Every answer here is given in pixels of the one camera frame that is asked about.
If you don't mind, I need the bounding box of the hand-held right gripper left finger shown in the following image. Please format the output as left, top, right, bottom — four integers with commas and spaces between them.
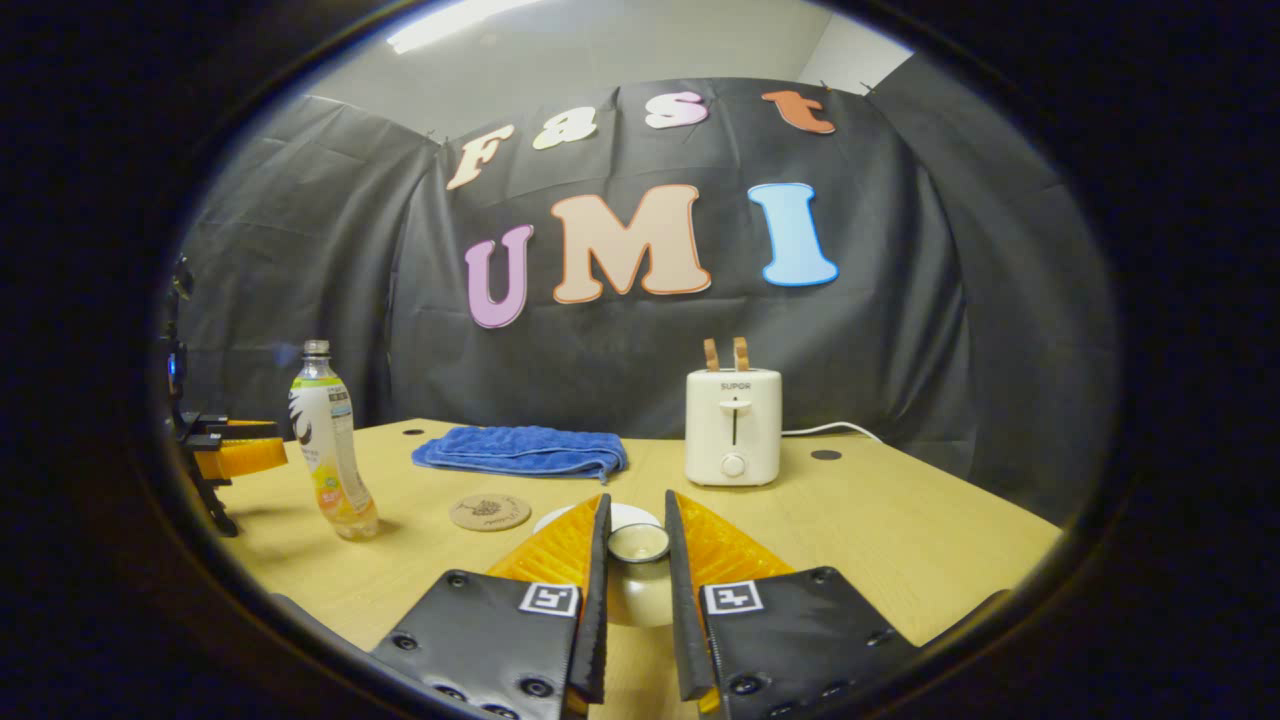
370, 492, 613, 720

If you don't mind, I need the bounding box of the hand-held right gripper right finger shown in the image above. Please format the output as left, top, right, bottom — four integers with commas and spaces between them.
664, 489, 921, 720

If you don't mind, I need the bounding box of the white labelled plastic water bottle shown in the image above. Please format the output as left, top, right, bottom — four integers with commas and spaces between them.
288, 340, 380, 542

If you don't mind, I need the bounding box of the cream ceramic teacup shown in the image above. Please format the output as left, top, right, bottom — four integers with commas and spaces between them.
533, 502, 665, 537

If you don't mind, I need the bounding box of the round cork coaster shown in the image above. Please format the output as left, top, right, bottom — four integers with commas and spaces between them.
449, 493, 533, 533

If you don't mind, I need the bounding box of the folded blue towel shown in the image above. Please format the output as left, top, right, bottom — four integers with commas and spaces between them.
412, 426, 629, 484

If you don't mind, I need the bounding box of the white toaster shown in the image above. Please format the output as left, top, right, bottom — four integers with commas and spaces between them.
685, 368, 783, 488

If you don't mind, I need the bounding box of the black backdrop cloth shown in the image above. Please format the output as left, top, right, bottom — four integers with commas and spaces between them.
170, 78, 1119, 526

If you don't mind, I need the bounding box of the white power cable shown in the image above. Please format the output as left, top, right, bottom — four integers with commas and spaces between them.
781, 421, 885, 444

